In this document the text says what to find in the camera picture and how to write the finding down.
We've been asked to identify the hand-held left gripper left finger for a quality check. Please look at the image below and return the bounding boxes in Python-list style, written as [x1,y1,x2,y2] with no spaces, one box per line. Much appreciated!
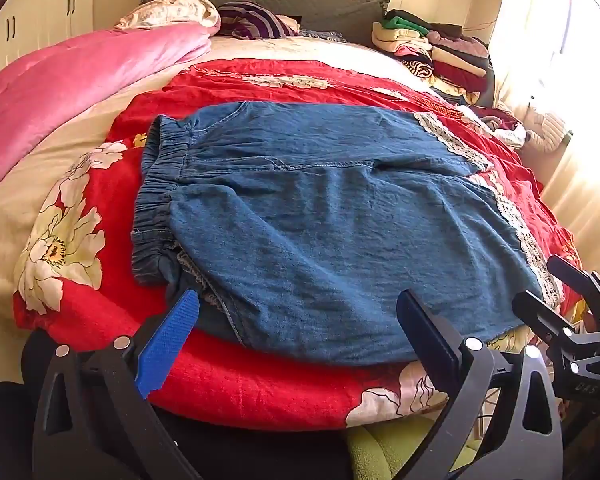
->
[32,287,202,480]

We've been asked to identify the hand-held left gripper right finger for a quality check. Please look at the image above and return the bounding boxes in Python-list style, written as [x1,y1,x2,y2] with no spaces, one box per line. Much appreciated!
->
[396,289,564,480]

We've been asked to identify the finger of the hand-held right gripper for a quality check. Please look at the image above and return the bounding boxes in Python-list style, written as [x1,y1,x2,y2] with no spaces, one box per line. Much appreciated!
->
[546,254,600,313]
[511,290,581,348]

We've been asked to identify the blue denim pants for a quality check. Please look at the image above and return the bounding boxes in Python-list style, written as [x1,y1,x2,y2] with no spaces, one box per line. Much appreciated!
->
[131,101,564,366]

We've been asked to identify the red floral blanket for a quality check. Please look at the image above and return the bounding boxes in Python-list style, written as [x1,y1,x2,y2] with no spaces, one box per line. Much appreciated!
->
[12,59,587,432]

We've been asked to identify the green fleece cloth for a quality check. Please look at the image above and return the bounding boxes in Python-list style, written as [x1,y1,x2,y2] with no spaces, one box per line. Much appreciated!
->
[346,424,483,480]

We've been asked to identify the white padded garment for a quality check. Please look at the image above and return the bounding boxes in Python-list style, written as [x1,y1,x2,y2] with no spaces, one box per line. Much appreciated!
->
[524,104,574,154]

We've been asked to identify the dark red and white clothes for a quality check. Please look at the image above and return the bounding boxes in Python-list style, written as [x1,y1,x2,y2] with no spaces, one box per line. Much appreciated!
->
[474,107,529,149]

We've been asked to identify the pale curtain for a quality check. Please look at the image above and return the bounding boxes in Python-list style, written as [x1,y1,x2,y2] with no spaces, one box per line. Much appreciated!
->
[489,0,600,246]

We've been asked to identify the pile of folded clothes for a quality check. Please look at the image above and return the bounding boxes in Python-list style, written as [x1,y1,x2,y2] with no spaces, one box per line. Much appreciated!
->
[371,8,496,107]

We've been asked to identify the pink quilt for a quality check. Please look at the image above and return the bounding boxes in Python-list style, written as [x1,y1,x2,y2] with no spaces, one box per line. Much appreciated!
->
[0,22,214,202]

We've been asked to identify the floral pillow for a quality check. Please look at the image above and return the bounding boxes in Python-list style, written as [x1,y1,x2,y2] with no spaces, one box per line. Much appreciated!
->
[114,0,222,37]

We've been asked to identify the purple striped garment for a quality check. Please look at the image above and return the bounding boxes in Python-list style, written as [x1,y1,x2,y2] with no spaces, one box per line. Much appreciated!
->
[216,1,301,42]

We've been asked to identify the cream wardrobe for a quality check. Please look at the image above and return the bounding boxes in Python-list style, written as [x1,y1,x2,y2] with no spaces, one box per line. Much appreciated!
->
[0,0,97,88]

